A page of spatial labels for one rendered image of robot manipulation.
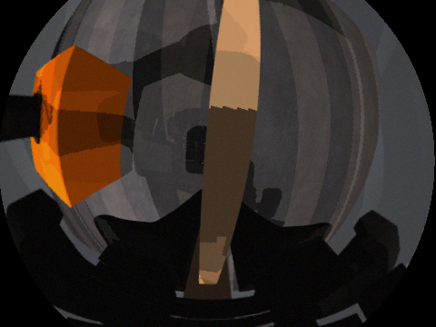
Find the long wooden rail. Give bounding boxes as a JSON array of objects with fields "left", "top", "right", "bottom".
[{"left": 199, "top": 0, "right": 261, "bottom": 284}]

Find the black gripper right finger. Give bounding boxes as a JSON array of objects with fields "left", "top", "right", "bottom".
[{"left": 230, "top": 203, "right": 332, "bottom": 292}]

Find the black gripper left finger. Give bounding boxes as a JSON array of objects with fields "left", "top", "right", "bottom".
[{"left": 94, "top": 189, "right": 203, "bottom": 292}]

